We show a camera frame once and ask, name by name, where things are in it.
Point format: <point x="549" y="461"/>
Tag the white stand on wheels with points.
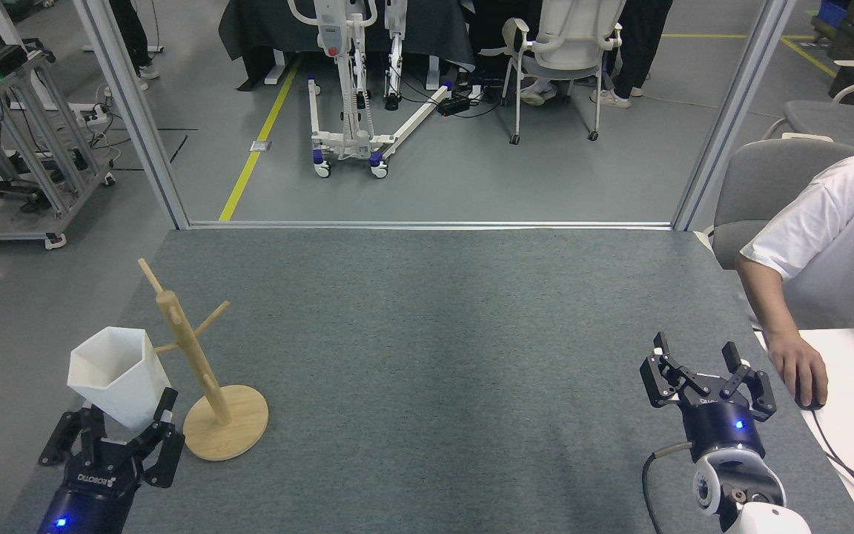
<point x="359" y="141"/>

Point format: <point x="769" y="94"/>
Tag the white upright stand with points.
<point x="395" y="67"/>

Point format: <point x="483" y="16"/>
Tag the black cloth covered table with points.
<point x="264" y="30"/>

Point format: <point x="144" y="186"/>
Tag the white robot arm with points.
<point x="768" y="519"/>

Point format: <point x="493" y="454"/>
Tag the silver frame crossbar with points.
<point x="397" y="225"/>

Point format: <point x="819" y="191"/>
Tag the silver frame post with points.
<point x="134" y="111"/>
<point x="731" y="111"/>

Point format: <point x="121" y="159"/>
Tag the person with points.
<point x="646" y="37"/>
<point x="538" y="94"/>
<point x="130" y="30"/>
<point x="842" y="237"/>

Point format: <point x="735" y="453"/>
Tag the white office chair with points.
<point x="575" y="37"/>

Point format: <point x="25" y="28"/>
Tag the metal floor plate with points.
<point x="260" y="146"/>

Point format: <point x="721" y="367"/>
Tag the black computer mouse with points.
<point x="811" y="406"/>

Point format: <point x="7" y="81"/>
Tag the wooden cup rack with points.
<point x="230" y="423"/>

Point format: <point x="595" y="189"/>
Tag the blue crate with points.
<point x="833" y="11"/>

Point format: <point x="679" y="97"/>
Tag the person's right hand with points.
<point x="801" y="367"/>

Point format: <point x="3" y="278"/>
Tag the person's right forearm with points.
<point x="764" y="297"/>

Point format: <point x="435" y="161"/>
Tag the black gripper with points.
<point x="93" y="497"/>
<point x="720" y="430"/>

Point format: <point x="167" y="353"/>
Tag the white faceted cup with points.
<point x="119" y="386"/>

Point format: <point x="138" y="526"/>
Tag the black power strip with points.
<point x="454" y="105"/>

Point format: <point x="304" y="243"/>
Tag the grey padded chair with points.
<point x="768" y="178"/>
<point x="835" y="119"/>

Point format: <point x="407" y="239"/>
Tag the white power strip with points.
<point x="97" y="115"/>

